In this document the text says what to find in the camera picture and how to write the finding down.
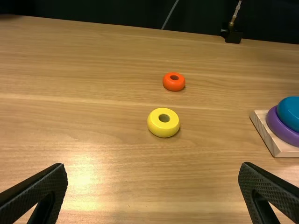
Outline yellow ring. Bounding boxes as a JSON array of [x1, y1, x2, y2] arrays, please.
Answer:
[[147, 107, 181, 139]]

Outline dark blue ring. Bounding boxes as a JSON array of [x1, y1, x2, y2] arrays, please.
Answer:
[[276, 96, 299, 134]]

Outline wooden peg base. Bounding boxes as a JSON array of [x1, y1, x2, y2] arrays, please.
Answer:
[[249, 109, 299, 158]]

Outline black clamp stand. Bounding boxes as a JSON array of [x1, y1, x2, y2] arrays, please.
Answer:
[[220, 0, 244, 44]]

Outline black cable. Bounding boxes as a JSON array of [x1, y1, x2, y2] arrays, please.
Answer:
[[160, 0, 181, 30]]

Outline purple ring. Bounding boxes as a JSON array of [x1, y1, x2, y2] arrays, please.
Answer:
[[265, 105, 299, 148]]

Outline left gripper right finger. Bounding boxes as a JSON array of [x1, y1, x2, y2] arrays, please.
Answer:
[[238, 161, 299, 224]]

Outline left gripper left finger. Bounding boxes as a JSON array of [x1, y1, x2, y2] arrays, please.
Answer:
[[0, 162, 69, 224]]

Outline orange ring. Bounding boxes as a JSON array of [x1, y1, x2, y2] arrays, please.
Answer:
[[162, 71, 186, 92]]

